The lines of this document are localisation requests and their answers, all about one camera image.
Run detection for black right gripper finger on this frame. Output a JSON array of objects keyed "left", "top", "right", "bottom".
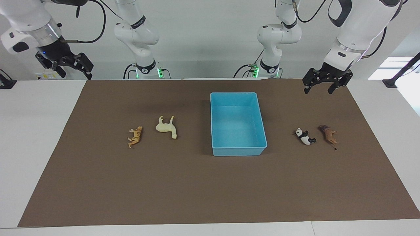
[
  {"left": 77, "top": 53, "right": 94, "bottom": 80},
  {"left": 49, "top": 64, "right": 66, "bottom": 79}
]

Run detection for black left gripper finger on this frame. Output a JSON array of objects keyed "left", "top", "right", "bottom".
[
  {"left": 328, "top": 71, "right": 354, "bottom": 95},
  {"left": 302, "top": 68, "right": 324, "bottom": 95}
]

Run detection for brown lion toy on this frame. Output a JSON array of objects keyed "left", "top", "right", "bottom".
[{"left": 318, "top": 125, "right": 338, "bottom": 150}]

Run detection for black white panda toy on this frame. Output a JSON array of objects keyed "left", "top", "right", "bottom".
[{"left": 296, "top": 128, "right": 316, "bottom": 146}]

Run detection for orange tiger toy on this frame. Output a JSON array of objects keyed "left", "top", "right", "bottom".
[{"left": 128, "top": 126, "right": 143, "bottom": 148}]

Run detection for cream llama toy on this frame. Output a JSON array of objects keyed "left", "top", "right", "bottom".
[{"left": 155, "top": 115, "right": 178, "bottom": 140}]

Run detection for white socket box yellow labels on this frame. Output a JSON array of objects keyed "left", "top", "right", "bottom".
[{"left": 35, "top": 70, "right": 66, "bottom": 80}]

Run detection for blue plastic storage box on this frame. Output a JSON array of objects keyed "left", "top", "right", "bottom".
[{"left": 210, "top": 92, "right": 268, "bottom": 157}]

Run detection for black slanted stand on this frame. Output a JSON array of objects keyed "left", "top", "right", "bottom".
[{"left": 382, "top": 52, "right": 420, "bottom": 89}]

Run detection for brown table mat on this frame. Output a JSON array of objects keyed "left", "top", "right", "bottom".
[{"left": 17, "top": 79, "right": 420, "bottom": 227}]

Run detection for black right base cable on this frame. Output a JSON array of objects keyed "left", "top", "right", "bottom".
[{"left": 123, "top": 64, "right": 137, "bottom": 79}]

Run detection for black base cable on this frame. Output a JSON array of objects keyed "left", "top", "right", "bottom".
[
  {"left": 234, "top": 49, "right": 264, "bottom": 78},
  {"left": 123, "top": 64, "right": 137, "bottom": 79}
]

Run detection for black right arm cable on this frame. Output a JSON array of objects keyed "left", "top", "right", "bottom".
[{"left": 61, "top": 0, "right": 107, "bottom": 44}]

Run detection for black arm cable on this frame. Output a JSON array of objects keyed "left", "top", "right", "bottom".
[
  {"left": 61, "top": 0, "right": 107, "bottom": 44},
  {"left": 294, "top": 0, "right": 388, "bottom": 59}
]

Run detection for black clamp mount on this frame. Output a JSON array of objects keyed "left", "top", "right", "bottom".
[{"left": 0, "top": 69, "right": 17, "bottom": 89}]

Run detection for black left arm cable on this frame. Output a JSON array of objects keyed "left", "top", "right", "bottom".
[{"left": 294, "top": 0, "right": 388, "bottom": 59}]

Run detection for black left base cable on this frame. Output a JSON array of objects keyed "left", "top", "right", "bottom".
[{"left": 234, "top": 49, "right": 264, "bottom": 78}]

